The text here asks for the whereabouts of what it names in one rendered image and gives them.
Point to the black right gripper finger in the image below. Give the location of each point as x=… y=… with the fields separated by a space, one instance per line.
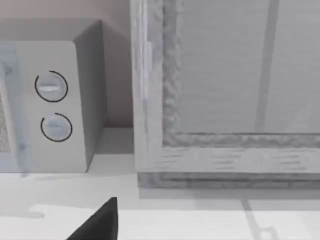
x=102 y=222

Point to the pale microwave oven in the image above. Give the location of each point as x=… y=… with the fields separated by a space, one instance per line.
x=62 y=100

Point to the larger microwave knob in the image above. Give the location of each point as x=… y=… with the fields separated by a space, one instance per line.
x=51 y=86

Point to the grey cabinet door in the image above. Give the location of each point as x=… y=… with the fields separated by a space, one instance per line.
x=237 y=70

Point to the grey wooden cabinet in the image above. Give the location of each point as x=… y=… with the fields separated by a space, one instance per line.
x=150 y=100

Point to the smaller microwave knob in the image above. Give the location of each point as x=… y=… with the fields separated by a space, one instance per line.
x=56 y=127

